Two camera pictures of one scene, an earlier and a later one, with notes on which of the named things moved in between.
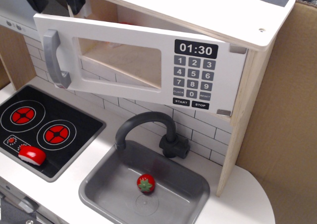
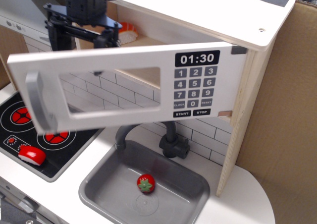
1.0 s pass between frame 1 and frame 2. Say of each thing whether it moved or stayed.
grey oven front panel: stayed
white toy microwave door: moved
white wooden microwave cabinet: stayed
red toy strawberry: stayed
